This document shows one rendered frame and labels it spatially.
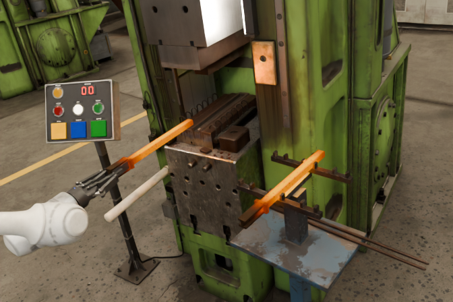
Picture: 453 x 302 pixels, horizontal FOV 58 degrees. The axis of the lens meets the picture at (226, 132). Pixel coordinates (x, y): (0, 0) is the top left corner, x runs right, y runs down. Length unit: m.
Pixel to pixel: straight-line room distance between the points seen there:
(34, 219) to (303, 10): 1.06
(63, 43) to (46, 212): 5.34
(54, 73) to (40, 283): 4.09
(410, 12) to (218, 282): 5.42
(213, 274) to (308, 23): 1.37
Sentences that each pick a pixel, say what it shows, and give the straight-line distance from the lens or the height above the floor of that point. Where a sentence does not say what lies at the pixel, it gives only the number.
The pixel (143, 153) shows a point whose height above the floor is 1.07.
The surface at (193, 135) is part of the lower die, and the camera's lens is 1.80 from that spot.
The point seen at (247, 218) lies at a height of 1.00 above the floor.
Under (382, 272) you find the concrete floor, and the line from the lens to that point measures 2.48.
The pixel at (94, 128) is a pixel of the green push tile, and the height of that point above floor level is 1.01.
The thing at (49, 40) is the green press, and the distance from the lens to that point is 6.32.
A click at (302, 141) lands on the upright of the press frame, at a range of 1.70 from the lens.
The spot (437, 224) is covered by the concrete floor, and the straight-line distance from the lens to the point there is 2.83.
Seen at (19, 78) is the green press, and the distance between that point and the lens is 6.37.
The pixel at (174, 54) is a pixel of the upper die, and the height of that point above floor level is 1.33.
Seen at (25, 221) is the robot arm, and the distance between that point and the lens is 1.13.
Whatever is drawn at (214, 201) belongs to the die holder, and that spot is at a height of 0.68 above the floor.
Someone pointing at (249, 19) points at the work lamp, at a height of 1.44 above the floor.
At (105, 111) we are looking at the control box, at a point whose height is 1.07.
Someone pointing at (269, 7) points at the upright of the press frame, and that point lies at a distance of 1.55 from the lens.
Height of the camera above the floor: 1.77
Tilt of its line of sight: 27 degrees down
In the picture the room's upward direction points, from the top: 8 degrees counter-clockwise
